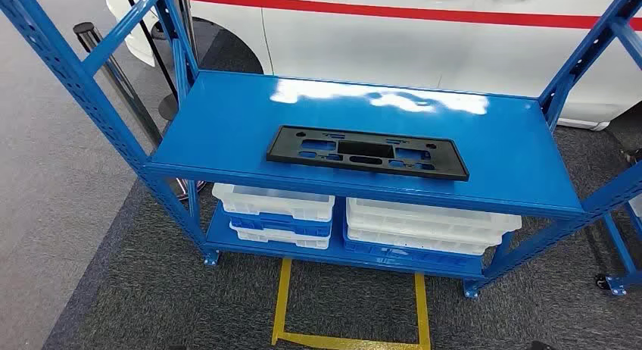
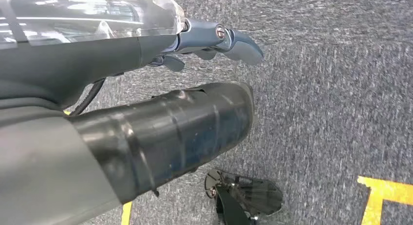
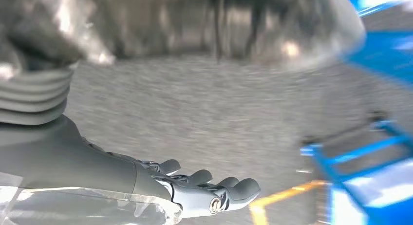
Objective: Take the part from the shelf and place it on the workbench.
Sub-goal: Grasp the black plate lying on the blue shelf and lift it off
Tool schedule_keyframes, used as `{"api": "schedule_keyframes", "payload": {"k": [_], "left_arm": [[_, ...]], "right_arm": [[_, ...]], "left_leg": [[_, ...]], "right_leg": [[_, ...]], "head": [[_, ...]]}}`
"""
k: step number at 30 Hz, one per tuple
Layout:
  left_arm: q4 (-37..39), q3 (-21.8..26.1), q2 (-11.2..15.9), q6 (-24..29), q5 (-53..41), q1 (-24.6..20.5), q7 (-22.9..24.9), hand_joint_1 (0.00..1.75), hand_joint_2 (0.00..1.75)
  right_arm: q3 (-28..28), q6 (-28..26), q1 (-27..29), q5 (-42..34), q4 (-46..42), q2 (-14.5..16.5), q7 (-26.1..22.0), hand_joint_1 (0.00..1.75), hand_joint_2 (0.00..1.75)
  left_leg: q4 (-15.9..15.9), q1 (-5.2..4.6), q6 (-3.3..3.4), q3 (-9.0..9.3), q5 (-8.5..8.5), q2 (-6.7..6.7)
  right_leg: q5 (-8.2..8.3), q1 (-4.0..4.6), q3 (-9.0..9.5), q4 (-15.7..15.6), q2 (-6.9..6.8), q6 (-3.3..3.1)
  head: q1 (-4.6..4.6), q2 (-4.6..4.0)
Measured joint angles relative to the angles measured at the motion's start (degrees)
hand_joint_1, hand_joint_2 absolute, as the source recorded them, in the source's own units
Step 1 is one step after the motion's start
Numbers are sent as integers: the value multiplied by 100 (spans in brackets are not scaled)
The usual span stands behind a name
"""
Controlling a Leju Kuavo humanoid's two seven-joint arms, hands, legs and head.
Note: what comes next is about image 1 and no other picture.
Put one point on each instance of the blue metal shelf rack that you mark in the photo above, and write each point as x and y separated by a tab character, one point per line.
616	247
351	102

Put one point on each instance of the thin black barrier belt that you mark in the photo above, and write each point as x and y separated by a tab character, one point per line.
147	36

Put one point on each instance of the white car with red stripe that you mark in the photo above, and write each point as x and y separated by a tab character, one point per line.
376	46

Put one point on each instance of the yellow floor tape square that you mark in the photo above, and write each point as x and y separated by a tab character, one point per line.
424	307

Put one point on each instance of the black plastic plate part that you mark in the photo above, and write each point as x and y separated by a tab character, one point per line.
321	159

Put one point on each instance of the blue plastic bin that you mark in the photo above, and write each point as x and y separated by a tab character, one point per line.
401	256
281	225

